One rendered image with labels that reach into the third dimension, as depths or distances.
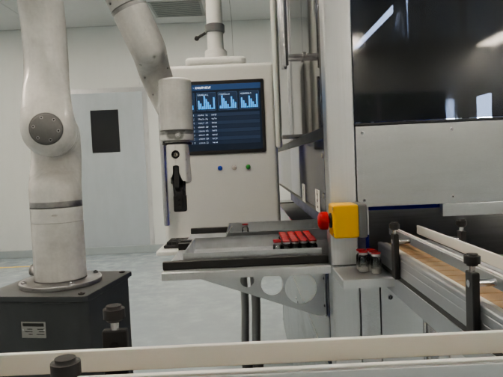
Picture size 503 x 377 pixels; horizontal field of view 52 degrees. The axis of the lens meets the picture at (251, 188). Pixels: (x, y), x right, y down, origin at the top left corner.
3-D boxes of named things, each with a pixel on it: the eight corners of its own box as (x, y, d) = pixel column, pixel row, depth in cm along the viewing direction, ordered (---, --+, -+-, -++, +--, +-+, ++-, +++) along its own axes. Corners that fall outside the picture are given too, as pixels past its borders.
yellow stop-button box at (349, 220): (360, 233, 118) (359, 201, 117) (367, 237, 111) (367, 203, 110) (327, 234, 118) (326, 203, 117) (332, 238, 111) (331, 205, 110)
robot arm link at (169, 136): (191, 129, 126) (191, 141, 126) (194, 131, 135) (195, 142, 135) (156, 130, 126) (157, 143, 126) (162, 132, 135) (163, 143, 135)
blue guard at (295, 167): (278, 182, 320) (277, 152, 319) (328, 213, 126) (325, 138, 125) (278, 182, 320) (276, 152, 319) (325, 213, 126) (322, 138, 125)
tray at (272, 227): (323, 228, 187) (322, 218, 186) (335, 238, 161) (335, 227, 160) (229, 232, 186) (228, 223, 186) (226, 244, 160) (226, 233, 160)
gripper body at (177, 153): (189, 138, 126) (191, 183, 127) (194, 139, 136) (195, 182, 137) (159, 138, 126) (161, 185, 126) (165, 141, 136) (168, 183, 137)
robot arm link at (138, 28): (111, 26, 137) (162, 131, 141) (111, 8, 121) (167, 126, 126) (143, 13, 139) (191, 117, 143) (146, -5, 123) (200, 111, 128)
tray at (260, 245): (309, 244, 153) (308, 233, 152) (322, 261, 127) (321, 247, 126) (194, 249, 152) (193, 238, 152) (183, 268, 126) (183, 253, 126)
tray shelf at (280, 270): (321, 231, 192) (321, 227, 192) (364, 271, 122) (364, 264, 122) (192, 237, 191) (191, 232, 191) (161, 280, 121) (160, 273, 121)
